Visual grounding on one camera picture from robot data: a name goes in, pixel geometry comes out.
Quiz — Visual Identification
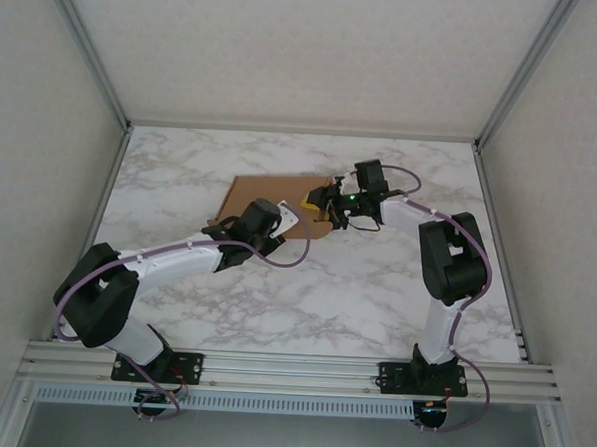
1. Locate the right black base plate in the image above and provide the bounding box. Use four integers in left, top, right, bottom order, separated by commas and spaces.
377, 360, 471, 399

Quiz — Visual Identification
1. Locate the left controller board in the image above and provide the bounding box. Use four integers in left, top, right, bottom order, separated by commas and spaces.
133, 387, 181, 408

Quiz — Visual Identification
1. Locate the left aluminium side rail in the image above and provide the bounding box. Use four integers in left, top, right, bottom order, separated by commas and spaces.
46, 120, 134, 346

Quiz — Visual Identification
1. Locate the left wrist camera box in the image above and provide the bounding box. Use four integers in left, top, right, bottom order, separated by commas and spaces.
270, 199, 302, 244

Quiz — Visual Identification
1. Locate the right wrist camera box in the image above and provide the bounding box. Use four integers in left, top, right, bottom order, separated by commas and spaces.
334, 169, 358, 196

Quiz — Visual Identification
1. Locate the right controller board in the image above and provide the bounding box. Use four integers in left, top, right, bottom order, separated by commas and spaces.
420, 399, 450, 423

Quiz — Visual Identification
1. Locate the aluminium rear frame bar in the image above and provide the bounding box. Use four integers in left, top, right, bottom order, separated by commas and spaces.
126, 118, 480, 146

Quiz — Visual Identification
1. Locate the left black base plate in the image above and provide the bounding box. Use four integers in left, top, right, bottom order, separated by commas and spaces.
110, 347, 207, 386

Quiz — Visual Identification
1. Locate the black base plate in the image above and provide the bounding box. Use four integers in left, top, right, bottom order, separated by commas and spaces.
110, 347, 207, 386
377, 360, 471, 399

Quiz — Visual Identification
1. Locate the controller board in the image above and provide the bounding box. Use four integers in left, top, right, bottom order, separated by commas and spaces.
420, 399, 450, 423
133, 387, 181, 408

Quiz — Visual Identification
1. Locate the thin black camera cable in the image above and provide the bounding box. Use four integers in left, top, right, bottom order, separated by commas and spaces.
345, 210, 384, 235

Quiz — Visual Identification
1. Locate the slotted grey cable duct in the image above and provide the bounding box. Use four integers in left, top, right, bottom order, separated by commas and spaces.
33, 382, 415, 421

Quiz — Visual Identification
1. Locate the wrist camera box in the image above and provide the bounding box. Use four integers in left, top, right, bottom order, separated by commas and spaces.
270, 199, 302, 244
334, 169, 358, 196

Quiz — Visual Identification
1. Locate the brown cardboard box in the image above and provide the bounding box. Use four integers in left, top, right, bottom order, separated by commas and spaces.
205, 168, 340, 244

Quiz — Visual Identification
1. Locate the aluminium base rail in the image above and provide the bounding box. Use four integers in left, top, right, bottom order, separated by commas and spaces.
17, 337, 565, 410

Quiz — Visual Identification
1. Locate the right aluminium frame post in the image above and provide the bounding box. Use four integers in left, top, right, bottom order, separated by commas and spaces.
474, 0, 583, 154

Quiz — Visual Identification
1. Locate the left aluminium frame post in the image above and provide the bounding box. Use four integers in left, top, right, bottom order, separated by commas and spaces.
32, 0, 140, 131

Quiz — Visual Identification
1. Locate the aluminium frame post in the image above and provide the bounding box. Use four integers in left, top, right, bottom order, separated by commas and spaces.
474, 0, 583, 154
32, 0, 140, 131

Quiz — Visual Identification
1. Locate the right aluminium side rail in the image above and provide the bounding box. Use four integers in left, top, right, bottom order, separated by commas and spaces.
462, 145, 543, 366

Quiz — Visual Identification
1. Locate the grey lower panel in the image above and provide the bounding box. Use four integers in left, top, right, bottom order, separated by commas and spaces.
15, 399, 554, 447

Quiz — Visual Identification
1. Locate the aluminium side rail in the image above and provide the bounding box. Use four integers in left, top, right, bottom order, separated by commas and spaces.
46, 120, 134, 346
462, 145, 543, 366

